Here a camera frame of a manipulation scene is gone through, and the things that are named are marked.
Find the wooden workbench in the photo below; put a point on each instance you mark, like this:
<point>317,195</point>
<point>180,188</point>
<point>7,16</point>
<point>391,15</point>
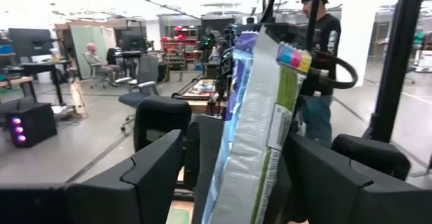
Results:
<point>199,94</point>

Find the blue office chair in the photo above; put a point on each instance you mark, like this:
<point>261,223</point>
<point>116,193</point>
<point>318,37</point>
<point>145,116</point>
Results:
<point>133,99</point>

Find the black computer monitor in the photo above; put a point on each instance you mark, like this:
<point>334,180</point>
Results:
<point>30,42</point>

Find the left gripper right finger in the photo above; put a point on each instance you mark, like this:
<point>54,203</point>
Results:
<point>354,200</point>

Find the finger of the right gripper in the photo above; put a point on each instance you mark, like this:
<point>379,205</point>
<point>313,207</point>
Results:
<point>374,156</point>
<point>162,119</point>

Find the person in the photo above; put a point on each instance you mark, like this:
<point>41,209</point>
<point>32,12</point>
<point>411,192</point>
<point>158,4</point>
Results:
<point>98,62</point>
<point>332,35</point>

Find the black office desk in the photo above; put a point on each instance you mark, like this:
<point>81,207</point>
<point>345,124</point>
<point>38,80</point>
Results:
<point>44,66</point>

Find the blue purple granola bar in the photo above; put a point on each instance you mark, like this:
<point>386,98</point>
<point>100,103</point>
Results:
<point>249,156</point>

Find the shelf with red bins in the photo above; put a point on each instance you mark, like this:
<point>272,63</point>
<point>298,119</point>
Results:
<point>179,48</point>

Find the black computer tower pink lights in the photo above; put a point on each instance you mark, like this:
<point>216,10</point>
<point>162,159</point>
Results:
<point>33,126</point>

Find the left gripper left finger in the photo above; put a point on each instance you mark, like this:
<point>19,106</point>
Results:
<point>101,200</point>

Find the pale green partition panel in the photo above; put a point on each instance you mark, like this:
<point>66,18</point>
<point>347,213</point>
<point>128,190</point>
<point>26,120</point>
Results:
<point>81,48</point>

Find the black background robot arm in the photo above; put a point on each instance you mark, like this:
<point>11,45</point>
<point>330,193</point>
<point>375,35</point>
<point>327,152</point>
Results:
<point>216,48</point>

